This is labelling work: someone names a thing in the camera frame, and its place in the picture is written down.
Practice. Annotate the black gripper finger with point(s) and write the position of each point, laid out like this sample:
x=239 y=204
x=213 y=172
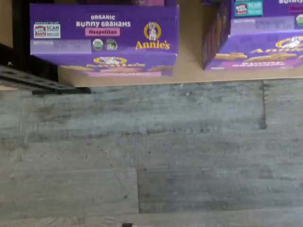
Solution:
x=127 y=225

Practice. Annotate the purple Annie's box pink patch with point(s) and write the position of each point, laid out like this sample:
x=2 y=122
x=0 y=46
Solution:
x=118 y=2
x=104 y=23

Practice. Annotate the purple Annie's box violet patch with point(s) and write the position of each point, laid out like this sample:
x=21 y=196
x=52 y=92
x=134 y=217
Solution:
x=260 y=47

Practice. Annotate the black metal shelving rack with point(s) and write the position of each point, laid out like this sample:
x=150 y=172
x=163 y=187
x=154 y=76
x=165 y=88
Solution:
x=21 y=28

